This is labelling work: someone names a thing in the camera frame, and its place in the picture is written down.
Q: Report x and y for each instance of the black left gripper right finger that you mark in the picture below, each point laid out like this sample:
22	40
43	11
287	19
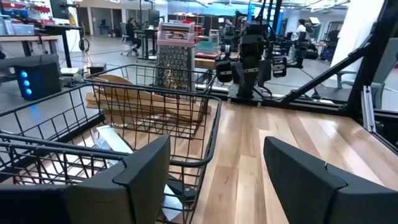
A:
304	196

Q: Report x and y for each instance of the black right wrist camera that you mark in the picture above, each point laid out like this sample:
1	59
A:
256	27

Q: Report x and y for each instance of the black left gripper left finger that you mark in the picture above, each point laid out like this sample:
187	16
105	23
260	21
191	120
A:
140	186

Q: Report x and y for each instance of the person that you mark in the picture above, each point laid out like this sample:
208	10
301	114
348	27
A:
132	34
301	28

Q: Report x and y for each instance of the grey chair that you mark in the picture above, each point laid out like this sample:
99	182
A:
387	71

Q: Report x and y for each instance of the black computer with blue lights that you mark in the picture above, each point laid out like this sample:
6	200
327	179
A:
43	81

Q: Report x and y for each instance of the black desk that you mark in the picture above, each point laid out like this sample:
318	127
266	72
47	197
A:
149	31
62	28

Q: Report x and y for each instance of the shelf with coloured bins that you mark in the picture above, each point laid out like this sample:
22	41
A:
21	28

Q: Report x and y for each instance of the wooden top workbench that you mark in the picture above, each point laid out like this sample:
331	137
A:
28	38

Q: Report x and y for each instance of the silver aluminium bracket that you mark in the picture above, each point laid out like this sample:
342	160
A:
368	109

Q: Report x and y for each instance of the wooden slotted spoon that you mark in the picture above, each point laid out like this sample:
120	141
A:
174	116

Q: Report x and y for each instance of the small black box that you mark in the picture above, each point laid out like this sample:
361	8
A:
97	68

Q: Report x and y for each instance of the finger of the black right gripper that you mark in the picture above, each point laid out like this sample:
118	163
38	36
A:
238	74
265	71

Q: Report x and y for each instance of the wooden workbench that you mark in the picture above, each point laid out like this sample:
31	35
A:
205	63
28	38

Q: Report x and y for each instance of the white office chair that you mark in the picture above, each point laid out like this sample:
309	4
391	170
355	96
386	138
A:
123	34

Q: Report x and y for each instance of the black monitor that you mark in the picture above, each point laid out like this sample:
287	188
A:
154	17
59	9

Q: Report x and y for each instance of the black metal table frame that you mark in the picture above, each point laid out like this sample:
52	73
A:
373	62

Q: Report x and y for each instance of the teal plastic bin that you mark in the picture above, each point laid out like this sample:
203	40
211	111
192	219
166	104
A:
206	48

